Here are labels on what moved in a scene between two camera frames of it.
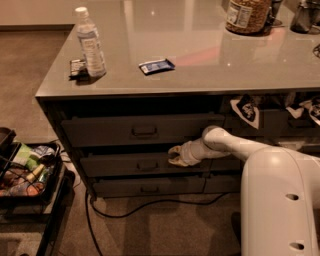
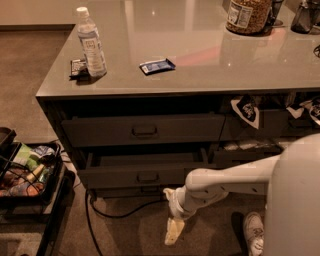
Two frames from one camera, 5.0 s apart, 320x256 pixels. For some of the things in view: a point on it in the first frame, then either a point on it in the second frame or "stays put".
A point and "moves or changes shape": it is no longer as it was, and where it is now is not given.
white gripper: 191,153 -> 177,209
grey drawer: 140,165 moves or changes shape
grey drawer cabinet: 136,78 stays put
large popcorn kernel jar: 248,17 stays put
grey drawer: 137,131 stays put
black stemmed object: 272,21 stays put
